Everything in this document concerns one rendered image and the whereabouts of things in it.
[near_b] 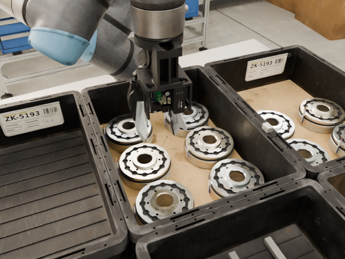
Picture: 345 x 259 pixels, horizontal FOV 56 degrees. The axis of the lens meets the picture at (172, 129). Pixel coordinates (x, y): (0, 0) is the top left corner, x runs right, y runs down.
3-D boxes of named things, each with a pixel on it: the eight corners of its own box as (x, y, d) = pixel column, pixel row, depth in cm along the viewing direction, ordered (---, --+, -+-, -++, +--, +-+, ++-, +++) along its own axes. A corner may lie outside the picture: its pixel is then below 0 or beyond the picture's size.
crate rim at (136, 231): (80, 97, 73) (78, 88, 72) (200, 72, 82) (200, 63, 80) (132, 248, 45) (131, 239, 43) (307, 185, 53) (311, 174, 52)
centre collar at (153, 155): (129, 154, 65) (129, 152, 65) (153, 149, 67) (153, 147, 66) (135, 172, 62) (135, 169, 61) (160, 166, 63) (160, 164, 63)
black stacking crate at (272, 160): (89, 130, 79) (80, 91, 72) (198, 104, 88) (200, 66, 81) (138, 280, 51) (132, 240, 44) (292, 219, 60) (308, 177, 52)
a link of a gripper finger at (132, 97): (125, 121, 56) (133, 75, 51) (123, 115, 57) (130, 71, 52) (151, 121, 58) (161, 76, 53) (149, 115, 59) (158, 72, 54)
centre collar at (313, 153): (286, 151, 66) (286, 149, 66) (304, 144, 68) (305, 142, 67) (303, 167, 63) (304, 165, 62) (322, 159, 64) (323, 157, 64)
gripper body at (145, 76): (146, 124, 50) (141, 51, 42) (133, 94, 56) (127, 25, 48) (192, 114, 51) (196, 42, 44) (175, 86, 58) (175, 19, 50)
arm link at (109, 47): (97, 67, 96) (56, 44, 87) (120, 27, 95) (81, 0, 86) (114, 80, 88) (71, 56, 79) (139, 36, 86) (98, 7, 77)
